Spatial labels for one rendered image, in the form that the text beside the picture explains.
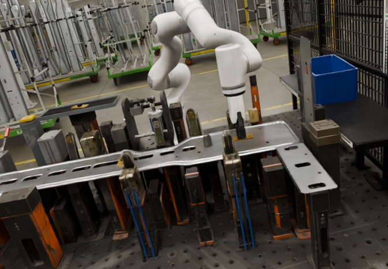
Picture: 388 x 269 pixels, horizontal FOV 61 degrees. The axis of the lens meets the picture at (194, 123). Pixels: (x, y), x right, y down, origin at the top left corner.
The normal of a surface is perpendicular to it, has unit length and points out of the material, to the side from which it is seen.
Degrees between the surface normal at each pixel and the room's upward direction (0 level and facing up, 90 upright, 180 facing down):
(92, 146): 90
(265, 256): 0
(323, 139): 89
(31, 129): 90
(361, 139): 0
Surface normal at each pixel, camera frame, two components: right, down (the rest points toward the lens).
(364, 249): -0.19, -0.91
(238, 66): 0.53, 0.21
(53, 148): 0.02, 0.37
